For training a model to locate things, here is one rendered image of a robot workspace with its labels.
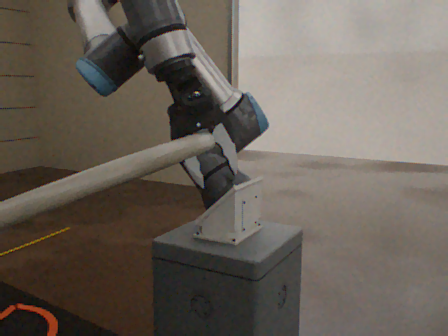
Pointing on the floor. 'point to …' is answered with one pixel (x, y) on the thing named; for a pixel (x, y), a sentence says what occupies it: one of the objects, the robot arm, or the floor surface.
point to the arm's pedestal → (227, 283)
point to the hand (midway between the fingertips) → (217, 175)
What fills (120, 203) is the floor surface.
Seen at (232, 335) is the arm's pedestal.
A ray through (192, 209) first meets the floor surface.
